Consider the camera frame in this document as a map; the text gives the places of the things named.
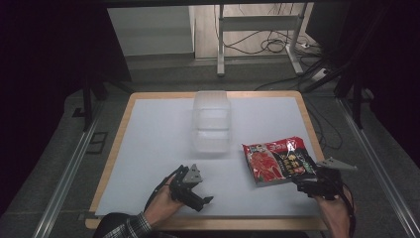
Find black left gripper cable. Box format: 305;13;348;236
144;165;182;213

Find black floor cables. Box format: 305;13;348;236
213;4;345;152

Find person's right hand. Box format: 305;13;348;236
312;184;357;229

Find black stand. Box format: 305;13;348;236
300;49;375;130
72;73;135;133

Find clear plastic container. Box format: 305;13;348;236
190;90;233;155

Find person's left hand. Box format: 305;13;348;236
143;178;184;229

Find aluminium rail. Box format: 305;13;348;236
336;97;420;238
31;98;107;238

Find white table mat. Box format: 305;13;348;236
94;95;323;218

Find black floor frame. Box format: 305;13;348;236
86;131;109;155

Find white cabinet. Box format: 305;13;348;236
106;5;196;58

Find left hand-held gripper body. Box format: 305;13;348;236
168;164;206;208

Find red snack packet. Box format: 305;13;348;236
242;136;319;188

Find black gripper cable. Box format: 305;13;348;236
144;165;182;213
340;183;359;238

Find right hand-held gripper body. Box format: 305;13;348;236
309;157;359;201

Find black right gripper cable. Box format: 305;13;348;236
340;183;359;238

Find white metal desk frame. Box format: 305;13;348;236
216;3;308;77

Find white power strip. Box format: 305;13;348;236
310;67;329;82

